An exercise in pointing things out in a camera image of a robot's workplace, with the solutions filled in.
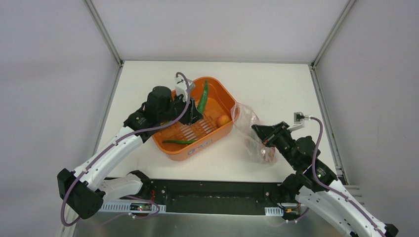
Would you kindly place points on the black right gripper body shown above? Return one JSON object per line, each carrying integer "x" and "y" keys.
{"x": 273, "y": 134}

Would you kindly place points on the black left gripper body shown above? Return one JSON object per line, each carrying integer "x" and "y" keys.
{"x": 185, "y": 108}

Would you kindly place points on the long green chili pepper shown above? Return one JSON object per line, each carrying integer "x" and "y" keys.
{"x": 204, "y": 98}

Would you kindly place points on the clear zip top bag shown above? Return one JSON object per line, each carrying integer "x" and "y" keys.
{"x": 243, "y": 117}

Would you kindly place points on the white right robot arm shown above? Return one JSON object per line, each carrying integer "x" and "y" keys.
{"x": 317, "y": 187}

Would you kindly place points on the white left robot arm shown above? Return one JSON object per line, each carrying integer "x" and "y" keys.
{"x": 85, "y": 189}

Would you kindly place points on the orange plastic basket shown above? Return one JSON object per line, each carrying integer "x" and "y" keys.
{"x": 205, "y": 131}

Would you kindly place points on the orange peach fruit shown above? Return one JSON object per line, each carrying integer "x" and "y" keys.
{"x": 223, "y": 120}

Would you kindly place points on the thin green chili pepper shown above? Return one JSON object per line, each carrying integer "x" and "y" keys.
{"x": 184, "y": 142}

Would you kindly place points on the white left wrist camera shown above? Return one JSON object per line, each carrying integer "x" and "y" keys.
{"x": 181, "y": 88}

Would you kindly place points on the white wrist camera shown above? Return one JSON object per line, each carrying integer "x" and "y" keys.
{"x": 299, "y": 121}
{"x": 181, "y": 88}

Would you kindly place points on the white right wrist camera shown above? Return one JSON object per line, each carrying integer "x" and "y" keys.
{"x": 299, "y": 121}

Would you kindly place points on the right white cable duct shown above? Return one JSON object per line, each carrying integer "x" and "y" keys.
{"x": 273, "y": 211}

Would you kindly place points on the white cable duct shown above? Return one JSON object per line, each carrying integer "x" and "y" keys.
{"x": 273, "y": 211}
{"x": 126, "y": 207}

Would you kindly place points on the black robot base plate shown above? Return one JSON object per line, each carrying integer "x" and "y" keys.
{"x": 215, "y": 197}

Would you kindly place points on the left white cable duct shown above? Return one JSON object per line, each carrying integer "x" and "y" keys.
{"x": 126, "y": 207}

